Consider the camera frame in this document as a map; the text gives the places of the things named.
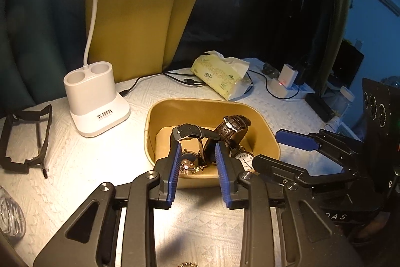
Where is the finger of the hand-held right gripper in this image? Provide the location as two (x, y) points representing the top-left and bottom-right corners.
(252, 154), (357, 191)
(275, 129), (365, 175)

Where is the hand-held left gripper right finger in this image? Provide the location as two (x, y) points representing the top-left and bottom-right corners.
(215, 142), (365, 267)

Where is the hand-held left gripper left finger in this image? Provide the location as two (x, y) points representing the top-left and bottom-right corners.
(33, 142), (182, 267)

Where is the black strap wristwatch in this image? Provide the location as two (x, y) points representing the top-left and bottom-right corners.
(170, 123), (221, 142)

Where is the brown leather strap wristwatch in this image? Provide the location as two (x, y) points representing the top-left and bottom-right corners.
(202, 115), (252, 165)

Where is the yellow tray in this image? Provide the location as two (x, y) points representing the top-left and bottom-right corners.
(144, 98), (281, 189)

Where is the small round pendant watch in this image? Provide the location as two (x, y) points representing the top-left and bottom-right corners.
(181, 151), (198, 166)

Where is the white face pocket watch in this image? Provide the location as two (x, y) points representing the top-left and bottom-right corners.
(234, 151), (256, 173)

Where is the black box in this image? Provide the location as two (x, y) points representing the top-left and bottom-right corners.
(305, 93), (337, 123)

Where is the clear plastic jar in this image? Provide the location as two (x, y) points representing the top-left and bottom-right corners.
(334, 86), (356, 117)

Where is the white charging dock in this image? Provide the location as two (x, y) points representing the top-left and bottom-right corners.
(269, 64), (309, 100)

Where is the black power adapter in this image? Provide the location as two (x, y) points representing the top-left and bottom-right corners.
(294, 63), (311, 87)

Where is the dark monitor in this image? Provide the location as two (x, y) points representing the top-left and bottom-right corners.
(330, 40), (365, 90)

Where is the yellow tissue pack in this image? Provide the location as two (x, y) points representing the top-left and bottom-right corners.
(190, 50), (251, 101)

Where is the white desk lamp base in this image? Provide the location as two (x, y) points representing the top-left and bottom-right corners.
(63, 0), (131, 138)

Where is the clear plastic bottle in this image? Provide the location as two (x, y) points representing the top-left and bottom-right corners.
(0, 186), (26, 238)

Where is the yellow cushion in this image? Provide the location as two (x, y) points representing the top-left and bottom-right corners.
(85, 0), (226, 84)

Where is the teal cushion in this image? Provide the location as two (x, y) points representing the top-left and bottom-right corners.
(0, 0), (96, 119)

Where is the gold chain jewelry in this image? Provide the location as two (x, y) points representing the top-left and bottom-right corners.
(179, 161), (207, 175)

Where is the black cable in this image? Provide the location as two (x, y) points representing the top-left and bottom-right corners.
(119, 66), (207, 97)

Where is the black plastic frame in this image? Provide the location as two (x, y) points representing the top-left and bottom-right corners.
(0, 104), (54, 175)

